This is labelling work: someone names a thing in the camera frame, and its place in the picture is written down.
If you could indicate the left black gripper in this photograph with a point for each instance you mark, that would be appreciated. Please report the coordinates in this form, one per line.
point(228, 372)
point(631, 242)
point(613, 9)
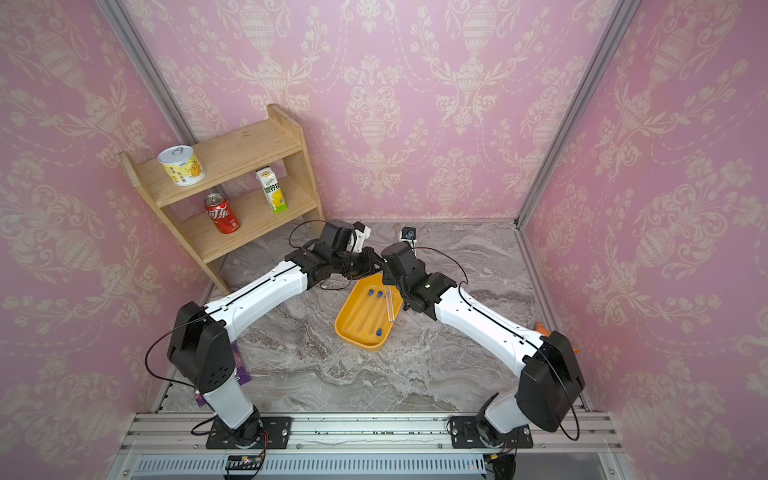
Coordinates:
point(370, 257)

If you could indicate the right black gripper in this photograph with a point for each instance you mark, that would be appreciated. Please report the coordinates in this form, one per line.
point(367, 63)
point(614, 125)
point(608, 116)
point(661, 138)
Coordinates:
point(389, 277)

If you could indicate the test tube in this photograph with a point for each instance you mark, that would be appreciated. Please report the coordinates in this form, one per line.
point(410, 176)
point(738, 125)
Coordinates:
point(389, 302)
point(380, 323)
point(371, 314)
point(361, 304)

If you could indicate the yellow plastic basin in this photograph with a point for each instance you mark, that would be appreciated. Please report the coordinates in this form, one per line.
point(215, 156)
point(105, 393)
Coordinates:
point(370, 343)

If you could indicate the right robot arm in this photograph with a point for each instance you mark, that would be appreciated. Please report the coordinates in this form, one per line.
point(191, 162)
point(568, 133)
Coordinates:
point(550, 379)

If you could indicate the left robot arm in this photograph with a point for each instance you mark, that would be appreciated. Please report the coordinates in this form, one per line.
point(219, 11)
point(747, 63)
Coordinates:
point(301, 269)

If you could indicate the green white juice carton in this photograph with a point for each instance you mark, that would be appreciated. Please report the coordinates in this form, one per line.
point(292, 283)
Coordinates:
point(272, 190)

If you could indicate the red cola can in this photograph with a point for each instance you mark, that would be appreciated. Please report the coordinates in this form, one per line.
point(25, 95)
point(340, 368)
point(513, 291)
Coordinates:
point(219, 210)

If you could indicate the orange snack bag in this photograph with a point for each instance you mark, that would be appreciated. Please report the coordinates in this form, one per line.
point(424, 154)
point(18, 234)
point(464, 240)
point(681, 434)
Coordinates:
point(543, 329)

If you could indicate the purple tissue pack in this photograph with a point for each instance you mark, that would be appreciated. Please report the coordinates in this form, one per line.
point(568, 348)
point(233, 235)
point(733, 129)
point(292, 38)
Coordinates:
point(240, 369)

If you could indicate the yellow white tin can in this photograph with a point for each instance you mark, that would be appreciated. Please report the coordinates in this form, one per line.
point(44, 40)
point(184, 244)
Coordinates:
point(182, 165)

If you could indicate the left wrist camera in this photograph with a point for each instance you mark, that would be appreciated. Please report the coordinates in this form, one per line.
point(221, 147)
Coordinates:
point(360, 234)

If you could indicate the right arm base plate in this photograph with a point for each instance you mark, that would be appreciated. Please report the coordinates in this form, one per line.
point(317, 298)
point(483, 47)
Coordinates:
point(468, 432)

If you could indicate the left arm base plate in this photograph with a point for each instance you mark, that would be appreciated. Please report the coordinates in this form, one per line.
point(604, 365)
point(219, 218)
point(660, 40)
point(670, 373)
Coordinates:
point(272, 433)

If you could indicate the aluminium front rail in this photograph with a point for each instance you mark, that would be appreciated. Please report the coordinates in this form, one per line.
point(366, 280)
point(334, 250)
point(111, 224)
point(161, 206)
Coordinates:
point(367, 446)

